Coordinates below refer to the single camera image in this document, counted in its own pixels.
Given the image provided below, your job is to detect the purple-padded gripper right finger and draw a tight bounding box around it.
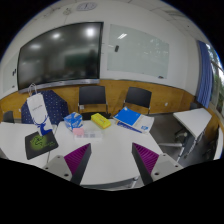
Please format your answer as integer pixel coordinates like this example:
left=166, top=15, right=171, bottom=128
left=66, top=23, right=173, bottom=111
left=132, top=143, right=182, bottom=185

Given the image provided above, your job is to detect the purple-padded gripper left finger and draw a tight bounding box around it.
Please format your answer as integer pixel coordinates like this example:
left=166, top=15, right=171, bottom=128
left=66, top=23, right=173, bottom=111
left=43, top=143, right=92, bottom=185

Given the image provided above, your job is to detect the pink charger plug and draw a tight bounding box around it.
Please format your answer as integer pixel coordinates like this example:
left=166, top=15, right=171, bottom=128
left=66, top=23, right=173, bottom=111
left=72, top=128, right=84, bottom=136

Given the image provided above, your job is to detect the white power strip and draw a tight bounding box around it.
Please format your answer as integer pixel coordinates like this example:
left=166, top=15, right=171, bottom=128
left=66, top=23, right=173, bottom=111
left=74, top=131, right=103, bottom=141

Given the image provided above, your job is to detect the black mouse pad green logo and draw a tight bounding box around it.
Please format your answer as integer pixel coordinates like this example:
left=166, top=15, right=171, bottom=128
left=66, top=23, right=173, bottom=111
left=25, top=131, right=58, bottom=160

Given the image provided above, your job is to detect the white booklet under blue book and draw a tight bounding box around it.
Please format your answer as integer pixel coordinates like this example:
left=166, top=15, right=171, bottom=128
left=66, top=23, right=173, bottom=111
left=116, top=113, right=155, bottom=135

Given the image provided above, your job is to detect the blue tissue box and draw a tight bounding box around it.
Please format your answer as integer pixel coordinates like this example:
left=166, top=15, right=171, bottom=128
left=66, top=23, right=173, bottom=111
left=64, top=112, right=83, bottom=130

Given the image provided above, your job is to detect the white paper bag blue deer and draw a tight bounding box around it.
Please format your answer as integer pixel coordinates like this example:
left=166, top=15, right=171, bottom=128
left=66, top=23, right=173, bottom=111
left=27, top=83, right=53, bottom=136

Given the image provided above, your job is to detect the yellow box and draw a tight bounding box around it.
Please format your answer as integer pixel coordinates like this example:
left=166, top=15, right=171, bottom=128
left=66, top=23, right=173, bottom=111
left=91, top=113, right=111, bottom=129

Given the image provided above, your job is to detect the blue book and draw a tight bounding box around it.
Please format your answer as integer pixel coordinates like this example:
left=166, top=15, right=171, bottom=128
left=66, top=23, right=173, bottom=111
left=114, top=107, right=141, bottom=126

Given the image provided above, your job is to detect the white side table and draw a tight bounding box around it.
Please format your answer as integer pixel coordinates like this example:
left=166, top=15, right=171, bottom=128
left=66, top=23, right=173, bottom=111
left=159, top=107, right=213, bottom=163

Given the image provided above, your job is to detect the black chair left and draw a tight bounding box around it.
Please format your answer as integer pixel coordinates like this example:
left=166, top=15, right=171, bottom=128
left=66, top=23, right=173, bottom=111
left=78, top=86, right=111, bottom=120

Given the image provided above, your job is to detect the black chair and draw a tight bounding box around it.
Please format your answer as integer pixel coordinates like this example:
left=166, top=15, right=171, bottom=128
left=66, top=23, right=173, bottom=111
left=78, top=86, right=111, bottom=120
left=123, top=87, right=152, bottom=113

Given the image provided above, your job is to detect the black chair right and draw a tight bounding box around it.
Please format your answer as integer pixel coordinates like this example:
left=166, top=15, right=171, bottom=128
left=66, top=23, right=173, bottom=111
left=123, top=87, right=152, bottom=113

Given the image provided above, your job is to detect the blue window curtain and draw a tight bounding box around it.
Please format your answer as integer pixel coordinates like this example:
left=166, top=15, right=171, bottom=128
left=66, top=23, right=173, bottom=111
left=197, top=41, right=213, bottom=108

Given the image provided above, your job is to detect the large black wall display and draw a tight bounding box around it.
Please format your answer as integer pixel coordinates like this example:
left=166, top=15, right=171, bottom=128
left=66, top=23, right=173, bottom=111
left=17, top=22, right=104, bottom=92

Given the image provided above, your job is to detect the glass whiteboard on wall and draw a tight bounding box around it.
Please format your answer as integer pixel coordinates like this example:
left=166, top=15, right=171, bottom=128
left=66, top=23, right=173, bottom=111
left=107, top=24, right=169, bottom=78

